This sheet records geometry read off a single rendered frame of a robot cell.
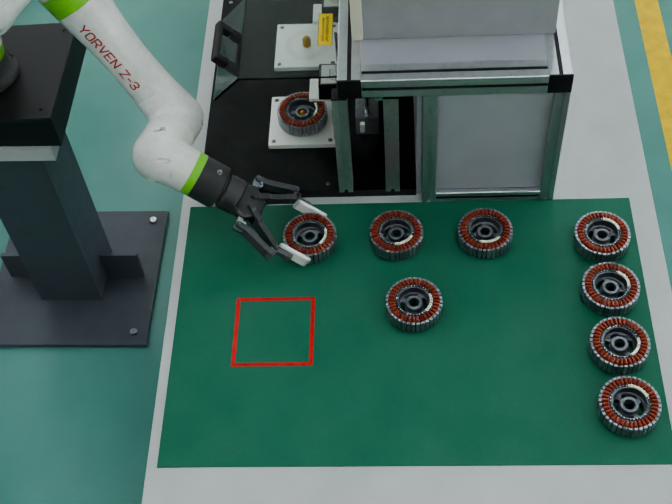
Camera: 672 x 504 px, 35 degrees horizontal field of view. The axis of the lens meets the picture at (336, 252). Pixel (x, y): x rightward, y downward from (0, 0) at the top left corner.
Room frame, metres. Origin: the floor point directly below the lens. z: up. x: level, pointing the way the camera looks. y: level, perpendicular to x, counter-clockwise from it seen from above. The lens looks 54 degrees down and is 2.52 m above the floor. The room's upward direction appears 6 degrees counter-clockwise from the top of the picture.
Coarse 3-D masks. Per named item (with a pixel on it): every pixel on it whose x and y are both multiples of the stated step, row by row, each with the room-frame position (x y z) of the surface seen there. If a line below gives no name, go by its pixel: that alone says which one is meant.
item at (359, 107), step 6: (360, 102) 1.65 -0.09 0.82; (372, 102) 1.65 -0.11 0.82; (360, 108) 1.63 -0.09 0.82; (372, 108) 1.63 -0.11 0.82; (378, 108) 1.67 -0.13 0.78; (360, 114) 1.61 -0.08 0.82; (366, 114) 1.61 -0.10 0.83; (372, 114) 1.61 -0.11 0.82; (378, 114) 1.65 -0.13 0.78; (360, 120) 1.60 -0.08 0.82; (366, 120) 1.60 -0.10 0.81; (372, 120) 1.60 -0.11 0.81; (378, 120) 1.63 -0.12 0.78; (366, 126) 1.60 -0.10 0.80; (372, 126) 1.60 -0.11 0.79; (378, 126) 1.61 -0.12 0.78; (360, 132) 1.60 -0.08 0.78; (366, 132) 1.60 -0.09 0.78; (372, 132) 1.60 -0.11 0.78; (378, 132) 1.60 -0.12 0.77
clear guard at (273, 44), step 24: (264, 0) 1.74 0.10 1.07; (288, 0) 1.73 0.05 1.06; (312, 0) 1.72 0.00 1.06; (336, 0) 1.71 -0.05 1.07; (240, 24) 1.68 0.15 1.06; (264, 24) 1.66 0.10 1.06; (288, 24) 1.65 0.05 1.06; (312, 24) 1.65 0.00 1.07; (336, 24) 1.64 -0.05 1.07; (240, 48) 1.60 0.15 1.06; (264, 48) 1.59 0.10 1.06; (288, 48) 1.58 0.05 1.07; (312, 48) 1.58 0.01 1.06; (336, 48) 1.57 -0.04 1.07; (240, 72) 1.53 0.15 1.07; (264, 72) 1.52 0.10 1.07; (288, 72) 1.52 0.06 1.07; (312, 72) 1.51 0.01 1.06; (336, 72) 1.50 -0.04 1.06; (216, 96) 1.52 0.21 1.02
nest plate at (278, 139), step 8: (272, 104) 1.71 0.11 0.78; (328, 104) 1.69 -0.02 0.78; (272, 112) 1.69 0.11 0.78; (312, 112) 1.67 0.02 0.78; (328, 112) 1.67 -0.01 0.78; (272, 120) 1.66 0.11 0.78; (328, 120) 1.64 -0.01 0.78; (272, 128) 1.64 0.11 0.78; (280, 128) 1.63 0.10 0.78; (328, 128) 1.62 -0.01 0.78; (272, 136) 1.61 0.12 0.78; (280, 136) 1.61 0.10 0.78; (288, 136) 1.61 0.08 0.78; (296, 136) 1.61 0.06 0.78; (312, 136) 1.60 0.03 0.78; (320, 136) 1.60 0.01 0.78; (328, 136) 1.60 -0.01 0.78; (272, 144) 1.59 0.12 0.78; (280, 144) 1.59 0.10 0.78; (288, 144) 1.58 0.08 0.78; (296, 144) 1.58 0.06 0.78; (304, 144) 1.58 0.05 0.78; (312, 144) 1.58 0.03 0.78; (320, 144) 1.58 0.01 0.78; (328, 144) 1.57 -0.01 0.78
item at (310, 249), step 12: (300, 216) 1.37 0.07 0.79; (312, 216) 1.37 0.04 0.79; (324, 216) 1.37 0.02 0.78; (288, 228) 1.35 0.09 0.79; (300, 228) 1.35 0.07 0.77; (312, 228) 1.36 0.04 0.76; (324, 228) 1.34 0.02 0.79; (288, 240) 1.31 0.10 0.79; (312, 240) 1.32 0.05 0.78; (324, 240) 1.31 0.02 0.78; (336, 240) 1.32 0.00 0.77; (300, 252) 1.29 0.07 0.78; (312, 252) 1.28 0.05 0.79; (324, 252) 1.28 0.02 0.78
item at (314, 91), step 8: (312, 80) 1.68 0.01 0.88; (320, 80) 1.63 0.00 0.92; (328, 80) 1.63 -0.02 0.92; (336, 80) 1.63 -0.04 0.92; (312, 88) 1.65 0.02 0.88; (320, 88) 1.62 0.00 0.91; (328, 88) 1.62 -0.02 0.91; (312, 96) 1.63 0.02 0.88; (320, 96) 1.61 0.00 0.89; (328, 96) 1.61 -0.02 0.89; (368, 104) 1.62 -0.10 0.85; (368, 112) 1.61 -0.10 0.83
